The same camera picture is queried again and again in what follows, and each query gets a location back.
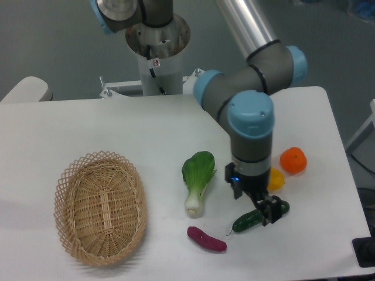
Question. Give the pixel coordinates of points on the white chair armrest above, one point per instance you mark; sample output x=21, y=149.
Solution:
x=30, y=89

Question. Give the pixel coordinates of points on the orange tangerine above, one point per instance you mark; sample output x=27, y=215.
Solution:
x=293, y=160

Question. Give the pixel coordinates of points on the woven wicker basket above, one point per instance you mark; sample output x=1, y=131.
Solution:
x=100, y=209

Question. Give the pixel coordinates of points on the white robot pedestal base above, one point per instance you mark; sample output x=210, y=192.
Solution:
x=159, y=53

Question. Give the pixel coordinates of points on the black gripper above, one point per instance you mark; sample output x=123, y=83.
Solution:
x=256, y=188

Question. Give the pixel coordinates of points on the green bok choy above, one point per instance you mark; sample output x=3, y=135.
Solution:
x=197, y=173

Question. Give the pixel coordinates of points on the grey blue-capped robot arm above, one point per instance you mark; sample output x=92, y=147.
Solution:
x=239, y=103

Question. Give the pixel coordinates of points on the purple sweet potato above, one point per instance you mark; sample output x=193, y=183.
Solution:
x=206, y=241

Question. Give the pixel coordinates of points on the white frame at right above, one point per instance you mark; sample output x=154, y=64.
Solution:
x=362, y=133

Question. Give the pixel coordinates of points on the dark green cucumber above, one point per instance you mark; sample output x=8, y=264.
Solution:
x=250, y=220

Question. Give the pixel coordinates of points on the yellow lemon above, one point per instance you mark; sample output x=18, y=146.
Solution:
x=277, y=180

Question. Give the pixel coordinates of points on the black device at table edge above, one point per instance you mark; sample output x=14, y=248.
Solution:
x=364, y=251

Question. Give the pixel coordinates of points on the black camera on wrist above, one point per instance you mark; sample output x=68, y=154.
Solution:
x=234, y=181

